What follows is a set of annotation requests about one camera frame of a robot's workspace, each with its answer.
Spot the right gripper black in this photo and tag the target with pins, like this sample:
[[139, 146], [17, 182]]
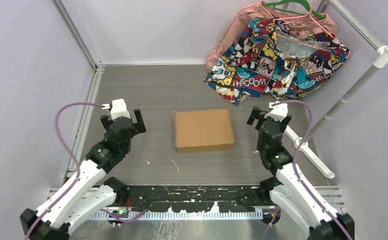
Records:
[[255, 115]]

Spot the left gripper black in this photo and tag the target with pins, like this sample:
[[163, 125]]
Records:
[[138, 127]]

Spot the brown cardboard box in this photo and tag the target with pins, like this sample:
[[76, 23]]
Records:
[[203, 131]]

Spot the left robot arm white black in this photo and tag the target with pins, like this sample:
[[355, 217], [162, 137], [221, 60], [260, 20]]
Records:
[[68, 208]]

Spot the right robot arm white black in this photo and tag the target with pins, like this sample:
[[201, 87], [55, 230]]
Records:
[[288, 188]]

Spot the colourful comic print shorts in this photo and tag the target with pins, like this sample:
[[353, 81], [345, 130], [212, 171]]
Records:
[[266, 58]]

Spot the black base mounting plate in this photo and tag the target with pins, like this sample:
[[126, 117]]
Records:
[[192, 206]]

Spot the pink garment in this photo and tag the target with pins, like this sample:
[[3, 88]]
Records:
[[236, 27]]

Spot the green plastic hanger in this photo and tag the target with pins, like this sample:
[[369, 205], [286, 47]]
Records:
[[296, 7]]

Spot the white grey clothes rack stand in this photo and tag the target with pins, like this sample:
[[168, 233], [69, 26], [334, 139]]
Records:
[[302, 142]]

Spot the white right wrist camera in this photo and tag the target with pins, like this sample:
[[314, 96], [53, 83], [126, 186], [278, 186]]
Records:
[[278, 111]]

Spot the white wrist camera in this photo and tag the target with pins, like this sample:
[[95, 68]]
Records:
[[117, 109], [278, 111]]

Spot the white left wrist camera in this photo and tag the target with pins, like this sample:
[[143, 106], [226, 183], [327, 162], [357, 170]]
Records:
[[117, 109]]

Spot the aluminium corner post left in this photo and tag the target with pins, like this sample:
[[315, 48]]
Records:
[[72, 27]]

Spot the aluminium corner post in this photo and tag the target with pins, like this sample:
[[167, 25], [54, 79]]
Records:
[[363, 31], [72, 27]]

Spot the pink wire hanger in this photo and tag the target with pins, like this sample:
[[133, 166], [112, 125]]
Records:
[[301, 29]]

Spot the aluminium corner post right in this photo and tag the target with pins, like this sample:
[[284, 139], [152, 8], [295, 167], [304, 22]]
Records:
[[363, 31]]

